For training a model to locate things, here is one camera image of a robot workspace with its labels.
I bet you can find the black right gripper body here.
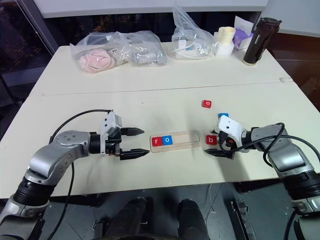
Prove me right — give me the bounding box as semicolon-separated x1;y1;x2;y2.
216;131;236;159

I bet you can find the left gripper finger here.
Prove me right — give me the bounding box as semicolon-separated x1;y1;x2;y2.
119;148;151;161
120;127;145;137

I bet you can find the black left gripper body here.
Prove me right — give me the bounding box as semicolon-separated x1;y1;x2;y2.
104;128;123;161

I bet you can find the red letter b block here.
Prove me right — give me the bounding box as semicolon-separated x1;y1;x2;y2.
205;134;218;146

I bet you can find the long wooden tray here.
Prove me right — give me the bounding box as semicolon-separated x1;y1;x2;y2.
149;129;201;154

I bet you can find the blue letter o block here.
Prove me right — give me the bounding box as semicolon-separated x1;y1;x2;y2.
161;135;174;147

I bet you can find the dark rounded shape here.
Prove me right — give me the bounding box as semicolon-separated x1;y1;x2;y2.
177;198;210;240
113;196;154;240

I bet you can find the plastic bag with pink item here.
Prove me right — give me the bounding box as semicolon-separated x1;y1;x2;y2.
70;30;131;75

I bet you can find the plastic bag with grey items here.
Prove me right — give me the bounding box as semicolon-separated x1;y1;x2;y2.
121;30;169;67

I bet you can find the dark brown bottle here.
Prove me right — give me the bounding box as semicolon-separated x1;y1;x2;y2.
242;17;283;67

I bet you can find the purple and white packet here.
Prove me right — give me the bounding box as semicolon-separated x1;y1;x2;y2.
231;15;256;51

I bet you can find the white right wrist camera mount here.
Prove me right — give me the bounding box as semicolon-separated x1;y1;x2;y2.
215;115;251;154

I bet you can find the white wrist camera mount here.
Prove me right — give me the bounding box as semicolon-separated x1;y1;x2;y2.
215;115;251;154
99;111;123;157

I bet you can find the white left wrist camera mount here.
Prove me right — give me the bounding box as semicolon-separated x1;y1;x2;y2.
99;111;123;157

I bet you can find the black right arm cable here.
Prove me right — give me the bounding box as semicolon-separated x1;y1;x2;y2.
219;122;287;168

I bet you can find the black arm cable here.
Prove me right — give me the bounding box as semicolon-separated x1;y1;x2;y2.
219;122;287;168
44;108;115;240

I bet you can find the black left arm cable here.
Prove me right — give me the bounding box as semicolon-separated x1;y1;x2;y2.
44;108;115;240

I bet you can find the thin white cable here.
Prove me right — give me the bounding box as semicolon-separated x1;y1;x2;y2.
206;184;222;227

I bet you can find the black metal table frame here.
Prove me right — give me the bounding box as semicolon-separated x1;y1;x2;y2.
230;199;255;240

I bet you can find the plastic bag with white cables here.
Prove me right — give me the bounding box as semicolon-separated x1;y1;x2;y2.
170;0;221;61

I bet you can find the grey metal post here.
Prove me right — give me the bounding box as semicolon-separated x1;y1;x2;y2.
17;0;61;57

